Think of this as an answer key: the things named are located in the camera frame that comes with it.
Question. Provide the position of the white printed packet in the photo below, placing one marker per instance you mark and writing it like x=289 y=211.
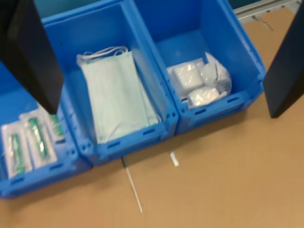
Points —
x=219 y=73

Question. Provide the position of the blue bin with face masks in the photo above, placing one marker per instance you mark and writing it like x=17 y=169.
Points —
x=95 y=28

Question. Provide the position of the green syringe in clear packet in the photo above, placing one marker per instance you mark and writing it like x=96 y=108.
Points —
x=15 y=152
x=39 y=140
x=57 y=128

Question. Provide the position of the rolled white gauze packet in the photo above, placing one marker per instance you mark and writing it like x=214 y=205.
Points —
x=203 y=96

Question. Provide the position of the light green face mask stack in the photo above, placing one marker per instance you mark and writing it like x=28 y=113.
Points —
x=114 y=95

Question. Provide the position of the flat square white gauze packet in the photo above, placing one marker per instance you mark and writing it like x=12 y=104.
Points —
x=186 y=77

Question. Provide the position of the blue bin with gauze packets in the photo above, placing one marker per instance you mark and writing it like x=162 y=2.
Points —
x=190 y=19

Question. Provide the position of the blue bin with syringe packets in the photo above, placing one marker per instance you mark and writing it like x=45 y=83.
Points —
x=47 y=173

